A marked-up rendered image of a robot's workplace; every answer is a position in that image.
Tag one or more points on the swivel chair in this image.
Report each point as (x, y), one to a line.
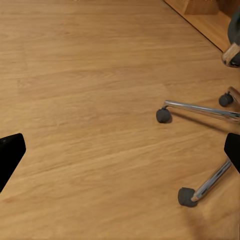
(230, 58)

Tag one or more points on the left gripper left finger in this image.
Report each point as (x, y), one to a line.
(12, 149)

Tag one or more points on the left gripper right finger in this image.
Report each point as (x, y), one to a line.
(232, 149)

